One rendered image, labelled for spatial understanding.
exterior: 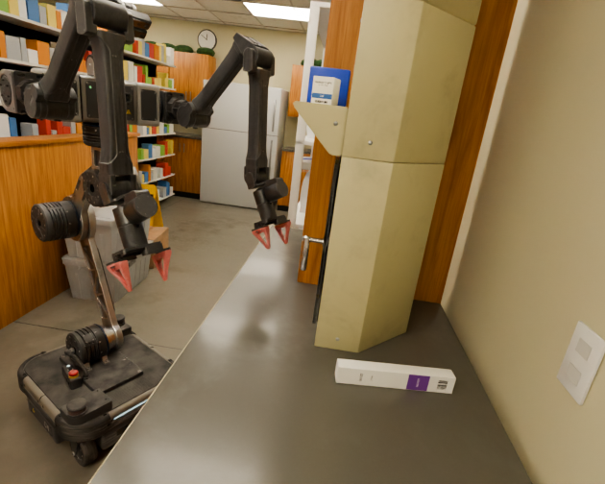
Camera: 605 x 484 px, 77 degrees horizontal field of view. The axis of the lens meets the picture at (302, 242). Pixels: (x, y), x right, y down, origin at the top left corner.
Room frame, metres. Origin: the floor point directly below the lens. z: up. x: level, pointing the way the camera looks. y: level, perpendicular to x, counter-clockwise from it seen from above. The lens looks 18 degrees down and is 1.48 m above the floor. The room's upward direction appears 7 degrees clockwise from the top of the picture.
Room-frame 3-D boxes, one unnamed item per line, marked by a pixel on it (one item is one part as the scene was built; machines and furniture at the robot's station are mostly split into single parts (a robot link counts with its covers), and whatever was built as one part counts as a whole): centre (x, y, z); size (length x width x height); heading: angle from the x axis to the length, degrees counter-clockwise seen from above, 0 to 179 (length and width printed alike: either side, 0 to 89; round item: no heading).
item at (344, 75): (1.07, -0.02, 1.56); 0.10 x 0.10 x 0.09; 86
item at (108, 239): (2.77, 1.48, 0.49); 0.60 x 0.42 x 0.33; 176
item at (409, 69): (0.98, -0.20, 1.33); 0.32 x 0.25 x 0.77; 176
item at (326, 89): (0.95, -0.01, 1.54); 0.05 x 0.05 x 0.06; 71
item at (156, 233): (3.38, 1.48, 0.14); 0.41 x 0.32 x 0.28; 2
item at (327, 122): (1.00, -0.01, 1.46); 0.32 x 0.11 x 0.10; 176
